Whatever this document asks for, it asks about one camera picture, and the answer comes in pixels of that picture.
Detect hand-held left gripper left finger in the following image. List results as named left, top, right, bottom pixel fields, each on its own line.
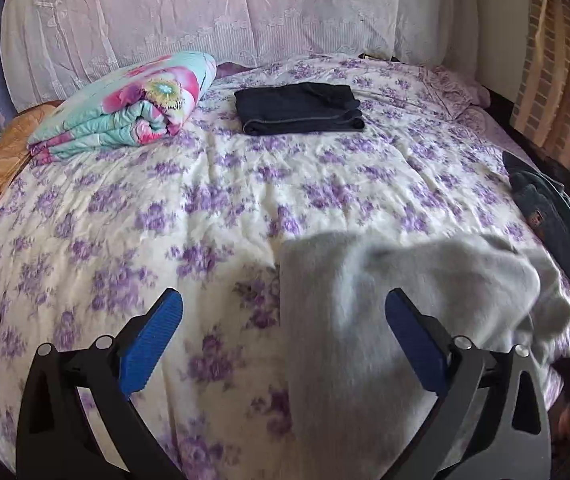
left=15, top=287, right=186, bottom=480

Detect white lace headboard cover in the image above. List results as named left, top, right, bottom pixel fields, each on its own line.
left=0, top=0, right=476, bottom=111

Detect orange pillow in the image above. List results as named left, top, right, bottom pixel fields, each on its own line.
left=0, top=102, right=61, bottom=239

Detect brick pattern curtain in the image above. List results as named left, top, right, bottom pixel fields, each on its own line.
left=510, top=0, right=570, bottom=171

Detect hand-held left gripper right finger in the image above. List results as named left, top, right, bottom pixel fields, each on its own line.
left=384, top=287, right=553, bottom=480

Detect folded teal pink floral quilt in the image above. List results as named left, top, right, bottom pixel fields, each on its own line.
left=28, top=51, right=217, bottom=165

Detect blue jeans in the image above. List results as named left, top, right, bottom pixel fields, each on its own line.
left=502, top=151, right=570, bottom=363

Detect folded dark navy pants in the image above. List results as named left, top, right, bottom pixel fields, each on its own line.
left=234, top=81, right=366, bottom=137

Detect grey pants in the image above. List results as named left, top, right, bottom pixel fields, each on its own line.
left=279, top=232, right=570, bottom=480

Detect purple floral bedsheet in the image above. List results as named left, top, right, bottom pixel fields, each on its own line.
left=0, top=52, right=570, bottom=480

